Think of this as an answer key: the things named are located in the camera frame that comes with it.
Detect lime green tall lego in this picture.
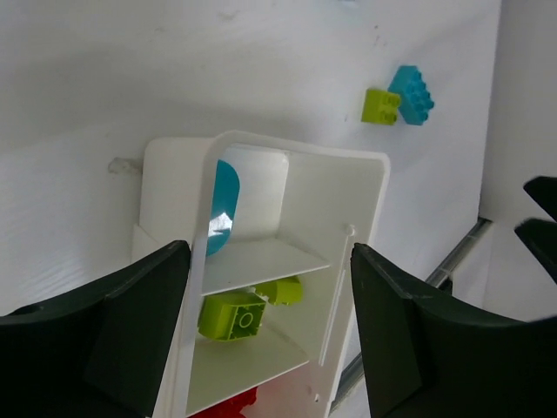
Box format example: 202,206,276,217
198,291,266,342

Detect lime green patterned lego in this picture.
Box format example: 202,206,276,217
361,89,401,125

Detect cyan rounded lego in container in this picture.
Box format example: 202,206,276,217
206,159,240,256

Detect aluminium rail right side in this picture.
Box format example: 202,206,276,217
332,219,492,407

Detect cyan 2x4 lego brick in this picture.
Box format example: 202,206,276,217
387,65,434,125

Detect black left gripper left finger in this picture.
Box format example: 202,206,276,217
1,240,191,417

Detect white divided plastic container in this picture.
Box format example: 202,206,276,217
132,131,390,417

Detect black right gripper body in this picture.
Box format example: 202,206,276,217
513,175,557,271

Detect large red sloped lego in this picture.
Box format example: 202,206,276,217
194,387,258,418

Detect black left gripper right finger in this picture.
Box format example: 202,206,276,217
351,244,556,417

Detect lime green lego with print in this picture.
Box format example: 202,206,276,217
255,276,303,306

